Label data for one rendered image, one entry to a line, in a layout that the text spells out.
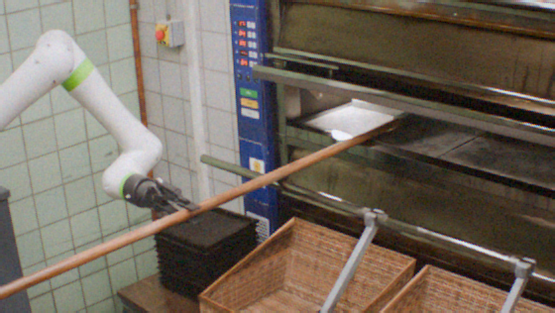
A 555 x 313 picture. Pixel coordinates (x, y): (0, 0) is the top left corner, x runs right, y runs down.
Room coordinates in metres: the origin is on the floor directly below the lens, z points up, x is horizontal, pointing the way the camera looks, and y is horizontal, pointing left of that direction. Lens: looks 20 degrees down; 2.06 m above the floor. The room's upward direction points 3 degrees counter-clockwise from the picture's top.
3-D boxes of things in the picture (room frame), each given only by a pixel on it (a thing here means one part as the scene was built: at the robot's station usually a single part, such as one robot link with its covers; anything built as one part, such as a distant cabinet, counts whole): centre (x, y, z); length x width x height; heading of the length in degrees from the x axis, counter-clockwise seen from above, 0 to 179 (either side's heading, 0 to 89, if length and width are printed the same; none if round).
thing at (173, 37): (3.10, 0.40, 1.46); 0.10 x 0.07 x 0.10; 43
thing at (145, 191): (2.08, 0.35, 1.19); 0.09 x 0.07 x 0.08; 44
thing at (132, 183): (2.14, 0.40, 1.19); 0.12 x 0.06 x 0.09; 134
